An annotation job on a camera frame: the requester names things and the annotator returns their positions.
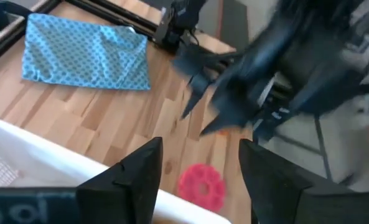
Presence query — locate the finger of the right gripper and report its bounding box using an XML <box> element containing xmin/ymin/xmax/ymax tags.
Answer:
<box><xmin>180</xmin><ymin>72</ymin><xmax>215</xmax><ymax>121</ymax></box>
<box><xmin>199</xmin><ymin>92</ymin><xmax>254</xmax><ymax>137</ymax></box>

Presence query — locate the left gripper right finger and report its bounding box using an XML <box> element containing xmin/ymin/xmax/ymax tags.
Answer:
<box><xmin>238</xmin><ymin>138</ymin><xmax>348</xmax><ymax>224</ymax></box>

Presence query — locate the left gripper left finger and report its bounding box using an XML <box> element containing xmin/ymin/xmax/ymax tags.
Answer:
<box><xmin>76</xmin><ymin>136</ymin><xmax>164</xmax><ymax>224</ymax></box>

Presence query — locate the pink round pill organizer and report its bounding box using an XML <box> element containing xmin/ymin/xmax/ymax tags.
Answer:
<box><xmin>177</xmin><ymin>163</ymin><xmax>227</xmax><ymax>214</ymax></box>

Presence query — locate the blue patterned cloth pouch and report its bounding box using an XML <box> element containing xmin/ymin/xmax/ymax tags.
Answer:
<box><xmin>21</xmin><ymin>12</ymin><xmax>151</xmax><ymax>91</ymax></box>

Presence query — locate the white plastic basket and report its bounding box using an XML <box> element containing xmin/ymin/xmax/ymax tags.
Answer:
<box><xmin>0</xmin><ymin>114</ymin><xmax>231</xmax><ymax>224</ymax></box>

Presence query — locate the black aluminium table frame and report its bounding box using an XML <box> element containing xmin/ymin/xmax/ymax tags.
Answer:
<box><xmin>0</xmin><ymin>0</ymin><xmax>235</xmax><ymax>69</ymax></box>

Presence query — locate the black frame clamp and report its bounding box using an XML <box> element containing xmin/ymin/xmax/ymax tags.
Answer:
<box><xmin>0</xmin><ymin>1</ymin><xmax>32</xmax><ymax>30</ymax></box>

